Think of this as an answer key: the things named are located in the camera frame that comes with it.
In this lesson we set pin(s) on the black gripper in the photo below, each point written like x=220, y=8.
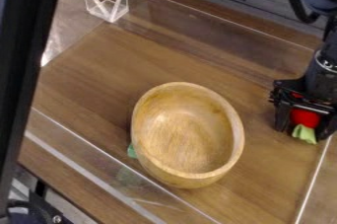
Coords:
x=289, y=96

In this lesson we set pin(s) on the red plush strawberry toy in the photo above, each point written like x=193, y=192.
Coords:
x=305, y=121

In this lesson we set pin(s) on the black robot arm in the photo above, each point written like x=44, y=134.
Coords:
x=320, y=75

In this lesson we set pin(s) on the wooden brown bowl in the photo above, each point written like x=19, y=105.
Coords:
x=187, y=134

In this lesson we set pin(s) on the green block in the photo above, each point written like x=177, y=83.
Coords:
x=131, y=151

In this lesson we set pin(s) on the black clamp base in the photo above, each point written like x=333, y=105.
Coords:
x=33, y=211

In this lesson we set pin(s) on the clear acrylic tray wall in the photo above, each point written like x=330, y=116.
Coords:
x=167, y=42

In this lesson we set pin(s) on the clear acrylic corner bracket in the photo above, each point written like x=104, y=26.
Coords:
x=109, y=10

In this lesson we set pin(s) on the black frame post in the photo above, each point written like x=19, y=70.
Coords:
x=25, y=23

